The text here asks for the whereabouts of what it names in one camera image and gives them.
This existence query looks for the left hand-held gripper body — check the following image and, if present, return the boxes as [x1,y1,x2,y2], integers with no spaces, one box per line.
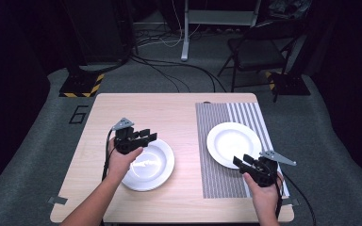
[110,117,149,155]

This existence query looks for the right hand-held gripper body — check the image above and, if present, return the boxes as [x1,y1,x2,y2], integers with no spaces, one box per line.
[239,149,298,188]

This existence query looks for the white plate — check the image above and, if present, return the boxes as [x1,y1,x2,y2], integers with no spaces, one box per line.
[206,121,263,170]
[121,137,176,192]

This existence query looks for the person's left hand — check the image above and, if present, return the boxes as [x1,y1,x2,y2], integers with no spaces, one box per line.
[107,137,144,186]

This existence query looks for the person's right hand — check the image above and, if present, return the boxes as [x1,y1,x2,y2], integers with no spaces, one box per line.
[242,171,286,218]

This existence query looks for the grey striped placemat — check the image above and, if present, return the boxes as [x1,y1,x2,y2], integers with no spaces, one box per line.
[195,102,290,200]

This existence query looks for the grey tape piece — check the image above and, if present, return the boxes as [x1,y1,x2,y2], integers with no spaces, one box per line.
[47,195,69,206]
[282,197,300,207]

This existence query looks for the black yellow striped stand base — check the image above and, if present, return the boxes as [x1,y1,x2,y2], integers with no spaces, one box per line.
[265,71,312,104]
[58,73,106,99]

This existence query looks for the black folding chair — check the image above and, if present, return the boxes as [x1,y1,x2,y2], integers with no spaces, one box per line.
[216,20,300,94]

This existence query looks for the dark cabinet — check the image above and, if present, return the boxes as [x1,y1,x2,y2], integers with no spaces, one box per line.
[60,0,137,65]

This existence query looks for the white metal stand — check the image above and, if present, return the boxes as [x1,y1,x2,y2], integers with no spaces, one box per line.
[180,0,262,62]

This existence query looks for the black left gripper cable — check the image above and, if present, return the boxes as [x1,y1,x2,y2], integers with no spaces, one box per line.
[101,127,118,183]

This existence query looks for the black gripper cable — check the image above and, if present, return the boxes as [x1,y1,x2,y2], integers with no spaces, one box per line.
[274,170,318,226]
[101,127,118,183]

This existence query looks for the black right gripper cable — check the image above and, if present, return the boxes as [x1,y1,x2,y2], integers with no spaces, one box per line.
[274,170,318,226]

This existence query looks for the black floor cables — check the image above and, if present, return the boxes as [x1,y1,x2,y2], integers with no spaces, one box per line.
[128,27,228,94]

